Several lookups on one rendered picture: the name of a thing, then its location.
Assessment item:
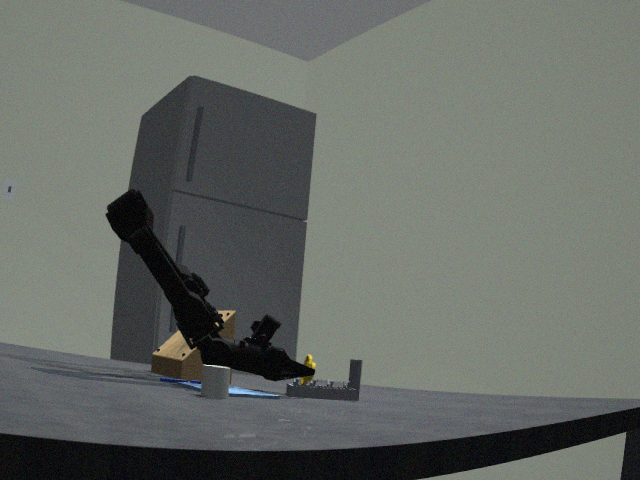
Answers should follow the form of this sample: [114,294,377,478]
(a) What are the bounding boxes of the grey cylinder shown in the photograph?
[201,365,230,399]

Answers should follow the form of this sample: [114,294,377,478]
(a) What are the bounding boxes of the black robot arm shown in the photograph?
[106,189,282,368]

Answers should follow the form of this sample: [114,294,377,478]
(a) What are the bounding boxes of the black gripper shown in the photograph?
[229,340,315,381]

